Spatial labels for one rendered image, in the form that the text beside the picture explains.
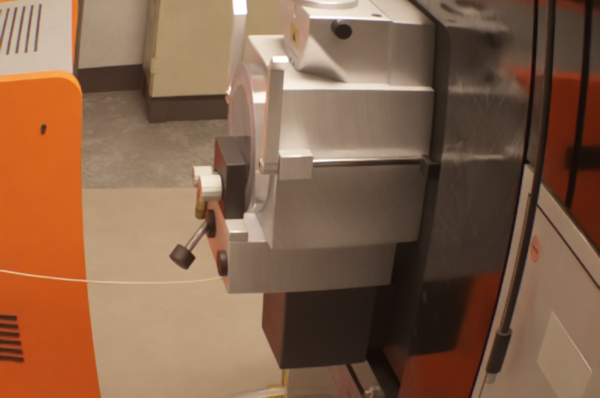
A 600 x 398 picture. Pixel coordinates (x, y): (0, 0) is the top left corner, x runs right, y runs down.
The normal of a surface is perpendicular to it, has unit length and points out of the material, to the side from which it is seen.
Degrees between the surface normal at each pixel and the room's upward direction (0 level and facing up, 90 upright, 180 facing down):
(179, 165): 0
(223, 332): 0
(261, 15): 90
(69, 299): 90
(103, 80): 90
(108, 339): 0
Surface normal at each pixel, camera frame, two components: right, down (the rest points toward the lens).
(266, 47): 0.07, -0.92
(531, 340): -0.97, 0.02
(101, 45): 0.22, 0.40
